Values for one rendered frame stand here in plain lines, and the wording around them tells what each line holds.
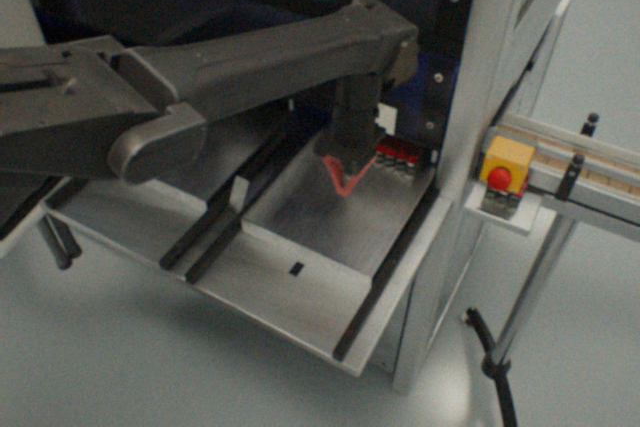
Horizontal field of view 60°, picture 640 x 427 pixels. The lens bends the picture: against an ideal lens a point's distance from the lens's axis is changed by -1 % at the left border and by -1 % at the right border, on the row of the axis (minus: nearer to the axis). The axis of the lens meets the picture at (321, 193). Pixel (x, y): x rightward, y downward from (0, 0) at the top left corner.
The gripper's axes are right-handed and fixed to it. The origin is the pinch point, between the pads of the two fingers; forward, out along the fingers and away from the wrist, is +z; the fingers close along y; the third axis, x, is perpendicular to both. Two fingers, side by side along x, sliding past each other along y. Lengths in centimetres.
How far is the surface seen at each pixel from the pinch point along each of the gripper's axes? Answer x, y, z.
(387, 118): 3.8, 26.1, 1.5
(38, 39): 92, 22, 9
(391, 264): -7.6, 7.9, 17.4
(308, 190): 14.2, 17.8, 17.6
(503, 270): -26, 105, 91
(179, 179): 38.3, 8.2, 19.5
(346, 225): 3.6, 13.5, 18.3
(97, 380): 74, 4, 110
